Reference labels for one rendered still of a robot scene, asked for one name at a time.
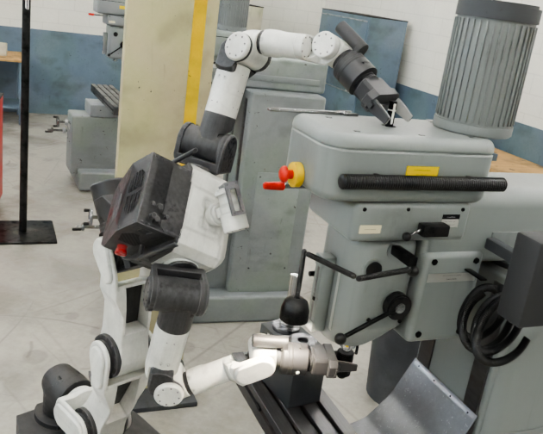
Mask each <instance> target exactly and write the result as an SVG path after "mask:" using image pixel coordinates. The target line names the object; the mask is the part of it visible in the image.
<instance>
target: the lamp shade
mask: <svg viewBox="0 0 543 434"><path fill-rule="evenodd" d="M279 318H280V320H281V321H283V322H284V323H285V324H288V325H291V326H303V325H305V324H307V323H308V319H309V304H308V301H307V300H306V299H304V298H303V297H302V296H301V295H300V297H298V298H297V297H295V295H294V294H293V295H290V296H288V297H286V298H285V299H284V302H283V304H282V306H281V308H280V314H279Z"/></svg>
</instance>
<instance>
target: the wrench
mask: <svg viewBox="0 0 543 434"><path fill-rule="evenodd" d="M267 110H269V111H275V112H291V113H308V114H325V115H344V116H358V117H359V114H356V113H352V111H349V110H337V111H333V110H321V109H320V110H318V109H302V108H272V107H268V108H267Z"/></svg>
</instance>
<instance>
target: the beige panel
mask: <svg viewBox="0 0 543 434"><path fill-rule="evenodd" d="M219 4H220V0H126V2H125V16H124V30H123V45H122V73H121V88H120V101H119V116H118V130H117V145H116V160H115V178H116V177H124V176H125V174H126V173H127V171H128V169H129V168H130V167H131V165H132V164H133V163H134V162H136V161H138V160H139V159H141V158H144V157H145V156H146V155H148V154H150V153H151V152H155V153H157V154H159V155H160V156H162V157H164V158H167V159H169V160H171V161H172V160H173V159H174V157H173V152H174V148H175V145H176V141H177V136H178V132H179V130H180V128H181V127H182V126H183V125H184V124H185V123H186V122H187V121H189V122H192V123H194V124H195V125H198V126H200V125H201V122H202V118H203V114H204V110H205V108H206V104H207V101H208V99H209V93H210V88H211V80H212V71H213V63H214V54H215V38H216V30H217V21H218V12H219ZM139 275H140V268H139V269H135V270H130V271H126V272H122V273H117V277H118V282H120V281H124V280H128V279H132V278H136V277H139ZM193 406H197V400H196V398H195V395H194V394H193V395H191V396H188V397H185V398H183V399H182V401H181V402H180V403H179V404H177V405H175V406H162V405H160V404H158V403H157V402H156V401H155V399H154V397H153V396H152V395H151V394H150V393H149V391H148V389H147V386H146V388H145V389H144V391H143V392H142V394H141V395H140V397H139V399H138V400H137V402H136V404H135V406H134V408H133V410H132V411H134V412H136V413H140V412H155V411H162V410H170V409H178V408H185V407H193Z"/></svg>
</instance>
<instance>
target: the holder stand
mask: <svg viewBox="0 0 543 434"><path fill-rule="evenodd" d="M279 322H280V319H275V320H274V321H270V322H264V323H261V327H260V333H264V334H266V335H280V336H288V337H289V342H298V343H307V345H308V348H309V346H310V345H311V344H314V345H322V344H320V343H319V342H318V341H317V340H316V339H315V338H314V337H313V336H311V335H310V334H309V333H308V332H307V331H305V330H304V329H303V328H302V327H301V326H300V325H294V327H292V328H283V327H282V326H281V325H280V324H279ZM323 376H324V375H312V374H311V372H308V370H307V373H306V375H280V374H279V373H278V370H277V369H275V372H274V373H273V375H271V376H270V377H268V378H265V379H263V380H262V381H263V382H264V383H265V384H266V386H267V387H268V388H269V389H270V390H271V391H272V392H273V393H274V394H275V395H276V396H277V397H278V398H279V399H280V400H281V401H282V402H283V403H284V404H285V406H286V407H287V408H292V407H295V406H302V405H306V404H309V403H314V402H317V401H319V400H320V396H321V387H322V382H323Z"/></svg>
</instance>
